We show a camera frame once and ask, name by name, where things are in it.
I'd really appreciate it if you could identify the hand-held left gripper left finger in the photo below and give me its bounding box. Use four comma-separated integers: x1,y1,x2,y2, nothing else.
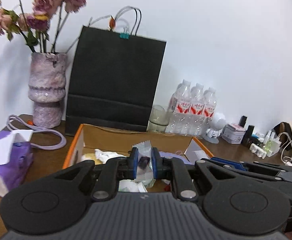
54,147,139,202

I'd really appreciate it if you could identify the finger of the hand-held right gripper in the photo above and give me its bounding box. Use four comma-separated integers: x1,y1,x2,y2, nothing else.
201,156,286,180

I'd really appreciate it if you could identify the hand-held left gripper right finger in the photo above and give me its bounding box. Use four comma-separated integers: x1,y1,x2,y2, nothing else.
151,147,226,202

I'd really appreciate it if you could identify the clear snack packet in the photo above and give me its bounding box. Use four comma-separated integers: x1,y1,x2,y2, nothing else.
132,140,156,188

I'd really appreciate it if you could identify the white tissue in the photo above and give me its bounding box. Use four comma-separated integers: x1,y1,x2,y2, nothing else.
94,149,126,165

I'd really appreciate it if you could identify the orange cardboard box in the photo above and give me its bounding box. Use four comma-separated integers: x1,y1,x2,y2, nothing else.
62,124,214,193

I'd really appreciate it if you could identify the printed tin box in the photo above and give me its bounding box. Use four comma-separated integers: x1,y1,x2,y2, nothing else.
221,123,246,145

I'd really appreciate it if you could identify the white small case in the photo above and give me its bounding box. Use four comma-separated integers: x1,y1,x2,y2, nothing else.
249,143,267,158

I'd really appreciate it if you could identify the tall black box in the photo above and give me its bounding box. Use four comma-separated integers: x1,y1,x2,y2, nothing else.
241,125,255,147

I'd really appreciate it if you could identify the white robot figure speaker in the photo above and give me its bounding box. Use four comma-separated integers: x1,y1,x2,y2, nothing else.
202,112,227,144

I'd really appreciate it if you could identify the glass cup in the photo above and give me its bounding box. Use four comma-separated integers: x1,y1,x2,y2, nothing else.
147,104,174,133

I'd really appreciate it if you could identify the green spray bottle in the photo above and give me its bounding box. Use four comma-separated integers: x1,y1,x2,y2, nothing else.
264,130,274,153

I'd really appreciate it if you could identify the white charger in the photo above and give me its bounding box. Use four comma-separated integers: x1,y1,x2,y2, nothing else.
272,137,282,153

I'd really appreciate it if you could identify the clear water bottle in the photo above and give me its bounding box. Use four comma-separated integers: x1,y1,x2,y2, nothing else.
186,83,205,137
201,87,218,138
166,79,193,134

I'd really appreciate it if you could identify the dark brown object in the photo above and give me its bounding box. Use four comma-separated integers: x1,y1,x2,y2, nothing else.
273,122,292,150

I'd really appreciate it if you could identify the black paper bag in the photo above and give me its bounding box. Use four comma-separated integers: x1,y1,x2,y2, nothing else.
65,7,167,137

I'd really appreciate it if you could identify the purple mottled vase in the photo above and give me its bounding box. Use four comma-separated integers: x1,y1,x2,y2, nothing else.
28,52,69,127

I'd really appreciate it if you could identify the purple tissue pack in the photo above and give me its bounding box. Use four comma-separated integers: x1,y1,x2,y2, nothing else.
0,129,34,197

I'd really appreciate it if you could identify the dried pink flower bouquet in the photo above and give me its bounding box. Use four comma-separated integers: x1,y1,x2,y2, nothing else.
0,0,88,53

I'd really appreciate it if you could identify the white cable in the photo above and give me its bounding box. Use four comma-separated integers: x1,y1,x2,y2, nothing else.
277,132,292,165

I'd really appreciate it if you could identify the lilac cable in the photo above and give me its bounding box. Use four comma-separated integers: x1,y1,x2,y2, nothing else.
0,114,67,150

